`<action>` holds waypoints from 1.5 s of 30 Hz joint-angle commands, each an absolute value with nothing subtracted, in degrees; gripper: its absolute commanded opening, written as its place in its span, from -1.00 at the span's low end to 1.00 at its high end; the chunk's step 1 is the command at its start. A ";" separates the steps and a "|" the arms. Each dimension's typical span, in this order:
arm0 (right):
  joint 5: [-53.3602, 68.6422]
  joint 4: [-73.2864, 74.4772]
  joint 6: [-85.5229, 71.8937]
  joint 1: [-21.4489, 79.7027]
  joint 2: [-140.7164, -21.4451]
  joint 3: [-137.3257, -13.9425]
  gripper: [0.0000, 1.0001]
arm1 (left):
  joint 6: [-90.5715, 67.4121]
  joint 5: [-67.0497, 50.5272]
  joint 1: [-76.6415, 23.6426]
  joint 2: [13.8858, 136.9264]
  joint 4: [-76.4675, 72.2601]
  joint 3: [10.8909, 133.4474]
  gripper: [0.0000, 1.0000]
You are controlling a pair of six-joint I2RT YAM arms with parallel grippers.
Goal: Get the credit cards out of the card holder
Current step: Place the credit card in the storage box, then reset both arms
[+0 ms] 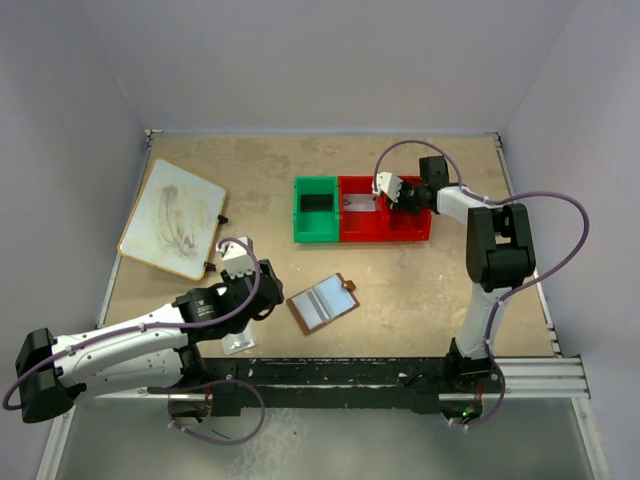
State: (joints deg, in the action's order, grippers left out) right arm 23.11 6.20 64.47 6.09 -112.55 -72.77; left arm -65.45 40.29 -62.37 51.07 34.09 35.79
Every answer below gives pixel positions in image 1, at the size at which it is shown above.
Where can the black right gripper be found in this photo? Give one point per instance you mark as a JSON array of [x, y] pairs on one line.
[[400, 202]]

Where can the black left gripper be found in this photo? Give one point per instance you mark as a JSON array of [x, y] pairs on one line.
[[230, 281]]

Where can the white magnetic stripe card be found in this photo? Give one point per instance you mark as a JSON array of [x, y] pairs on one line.
[[359, 203]]

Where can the brown leather card holder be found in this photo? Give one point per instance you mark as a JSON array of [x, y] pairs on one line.
[[337, 295]]

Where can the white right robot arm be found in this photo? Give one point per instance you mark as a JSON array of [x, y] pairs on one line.
[[499, 253]]

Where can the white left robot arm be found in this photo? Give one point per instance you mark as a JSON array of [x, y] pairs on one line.
[[158, 350]]

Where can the white striped card in holder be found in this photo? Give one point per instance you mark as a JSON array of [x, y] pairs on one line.
[[311, 310]]

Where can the black card in bin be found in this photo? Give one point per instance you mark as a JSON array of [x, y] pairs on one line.
[[316, 202]]

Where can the red bin right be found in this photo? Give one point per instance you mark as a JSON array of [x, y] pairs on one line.
[[404, 227]]

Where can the clear plastic packet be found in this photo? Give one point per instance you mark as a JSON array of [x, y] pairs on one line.
[[236, 343]]

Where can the white board yellow rim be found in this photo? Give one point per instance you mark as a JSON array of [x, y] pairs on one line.
[[174, 221]]

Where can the green plastic bin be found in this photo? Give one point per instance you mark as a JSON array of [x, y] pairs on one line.
[[316, 214]]

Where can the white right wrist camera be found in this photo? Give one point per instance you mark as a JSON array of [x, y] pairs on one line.
[[387, 184]]

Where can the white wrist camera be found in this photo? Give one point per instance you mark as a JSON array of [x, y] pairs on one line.
[[387, 184], [236, 256]]

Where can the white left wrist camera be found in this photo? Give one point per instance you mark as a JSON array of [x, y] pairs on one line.
[[236, 256]]

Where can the metal corner bracket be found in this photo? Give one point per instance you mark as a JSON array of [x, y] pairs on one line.
[[150, 135]]

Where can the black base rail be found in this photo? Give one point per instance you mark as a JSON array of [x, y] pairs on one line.
[[423, 385]]

